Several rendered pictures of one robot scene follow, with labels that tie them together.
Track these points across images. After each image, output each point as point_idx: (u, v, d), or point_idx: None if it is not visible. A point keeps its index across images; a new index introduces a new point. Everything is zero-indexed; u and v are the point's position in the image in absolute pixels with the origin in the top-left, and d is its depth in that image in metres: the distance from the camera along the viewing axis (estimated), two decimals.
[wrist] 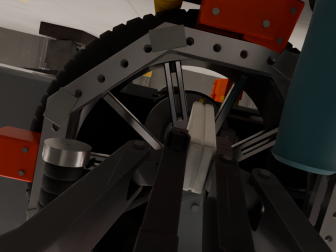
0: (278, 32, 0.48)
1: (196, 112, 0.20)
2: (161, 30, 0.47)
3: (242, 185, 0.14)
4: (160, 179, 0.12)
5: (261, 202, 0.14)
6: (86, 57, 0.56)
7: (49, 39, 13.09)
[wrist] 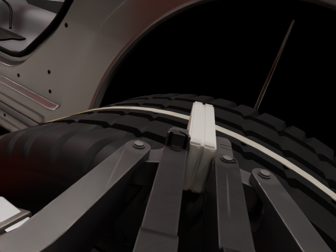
0: None
1: (196, 112, 0.20)
2: None
3: (242, 185, 0.14)
4: (160, 179, 0.12)
5: (261, 202, 0.14)
6: None
7: None
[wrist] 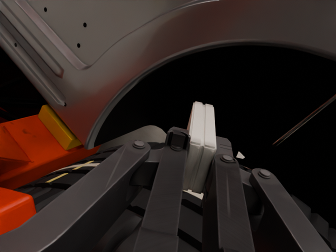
0: None
1: (196, 112, 0.20)
2: None
3: (242, 185, 0.14)
4: (160, 179, 0.12)
5: (261, 202, 0.14)
6: None
7: None
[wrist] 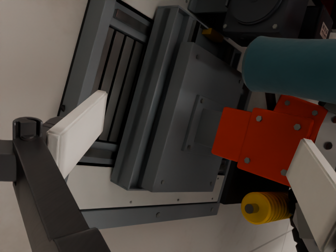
0: (307, 113, 0.51)
1: (88, 100, 0.18)
2: (299, 225, 0.49)
3: None
4: (34, 178, 0.11)
5: None
6: None
7: None
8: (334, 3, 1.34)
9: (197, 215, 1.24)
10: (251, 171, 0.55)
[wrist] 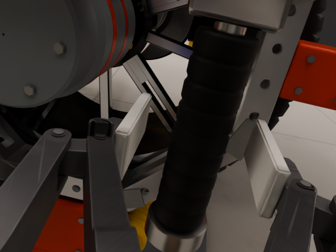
0: None
1: (139, 102, 0.19)
2: (132, 206, 0.47)
3: (324, 213, 0.14)
4: (95, 172, 0.12)
5: None
6: (273, 112, 0.48)
7: None
8: None
9: (204, 239, 1.16)
10: None
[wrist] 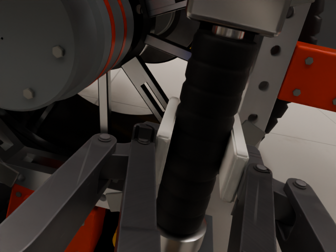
0: (21, 200, 0.50)
1: (171, 106, 0.20)
2: None
3: (277, 195, 0.14)
4: (132, 174, 0.12)
5: (296, 213, 0.14)
6: (271, 114, 0.48)
7: None
8: None
9: (210, 242, 1.16)
10: (87, 250, 0.51)
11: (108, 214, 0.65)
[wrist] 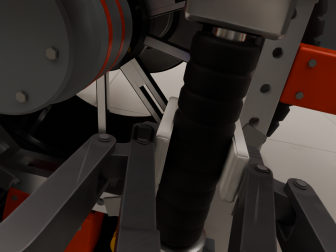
0: (17, 203, 0.49)
1: (170, 106, 0.20)
2: None
3: (278, 195, 0.14)
4: (132, 174, 0.12)
5: (297, 213, 0.14)
6: (273, 117, 0.47)
7: None
8: None
9: None
10: None
11: (107, 218, 0.64)
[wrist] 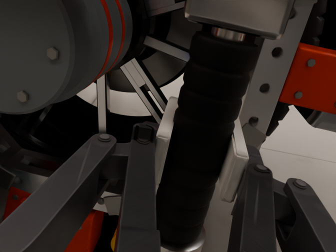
0: (18, 203, 0.49)
1: (170, 106, 0.20)
2: None
3: (278, 195, 0.14)
4: (132, 174, 0.12)
5: (296, 213, 0.14)
6: (272, 116, 0.47)
7: None
8: None
9: None
10: None
11: (107, 217, 0.64)
